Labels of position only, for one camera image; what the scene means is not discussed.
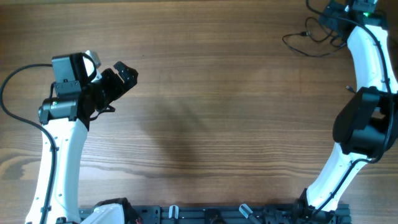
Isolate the thick black USB cable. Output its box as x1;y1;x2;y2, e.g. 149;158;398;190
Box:
281;16;348;58

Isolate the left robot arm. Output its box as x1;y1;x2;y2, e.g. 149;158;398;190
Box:
25;50;138;223

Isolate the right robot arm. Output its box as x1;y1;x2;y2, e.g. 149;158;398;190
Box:
275;1;397;223

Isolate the left camera black cable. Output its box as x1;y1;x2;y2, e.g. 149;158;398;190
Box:
0;63;60;224

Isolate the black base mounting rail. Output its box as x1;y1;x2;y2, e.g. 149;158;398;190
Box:
121;203;352;224

